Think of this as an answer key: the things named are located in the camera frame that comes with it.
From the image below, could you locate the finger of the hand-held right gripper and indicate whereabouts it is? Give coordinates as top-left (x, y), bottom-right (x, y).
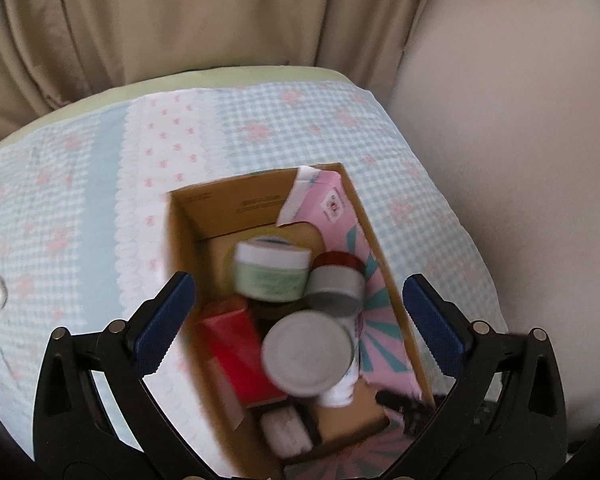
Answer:
top-left (375, 390), bottom-right (431, 436)

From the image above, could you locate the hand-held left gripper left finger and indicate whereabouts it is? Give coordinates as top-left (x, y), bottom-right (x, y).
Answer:
top-left (32, 270), bottom-right (198, 480)

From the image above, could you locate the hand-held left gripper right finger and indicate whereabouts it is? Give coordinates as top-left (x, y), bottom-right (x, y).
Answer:
top-left (380, 274), bottom-right (568, 480)

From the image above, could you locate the red box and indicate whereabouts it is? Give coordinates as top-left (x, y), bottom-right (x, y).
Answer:
top-left (195, 295), bottom-right (288, 408)

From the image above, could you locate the silver can with red lid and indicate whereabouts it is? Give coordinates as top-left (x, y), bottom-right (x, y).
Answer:
top-left (305, 251), bottom-right (366, 318)

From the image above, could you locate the white bottle with round cap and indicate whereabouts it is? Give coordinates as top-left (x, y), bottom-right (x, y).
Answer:
top-left (261, 310), bottom-right (363, 408)

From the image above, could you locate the green jar with white lid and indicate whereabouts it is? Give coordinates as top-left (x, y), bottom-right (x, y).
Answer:
top-left (232, 240), bottom-right (312, 306)

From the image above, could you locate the brown cardboard box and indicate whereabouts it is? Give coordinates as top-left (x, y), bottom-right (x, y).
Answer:
top-left (166, 162), bottom-right (437, 480)

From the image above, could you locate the small brown box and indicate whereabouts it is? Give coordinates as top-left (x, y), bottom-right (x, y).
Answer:
top-left (300, 377), bottom-right (391, 456)

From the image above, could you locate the white textured bar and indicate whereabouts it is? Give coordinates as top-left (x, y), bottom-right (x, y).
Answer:
top-left (260, 405), bottom-right (313, 458)

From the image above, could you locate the tall pink patterned box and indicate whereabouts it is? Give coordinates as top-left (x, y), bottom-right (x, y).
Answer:
top-left (277, 165), bottom-right (423, 396)

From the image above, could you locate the pale green mattress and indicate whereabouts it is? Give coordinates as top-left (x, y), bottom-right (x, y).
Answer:
top-left (0, 65), bottom-right (353, 156)

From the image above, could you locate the beige curtain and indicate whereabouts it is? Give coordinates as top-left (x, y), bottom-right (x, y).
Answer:
top-left (0, 0), bottom-right (443, 156)

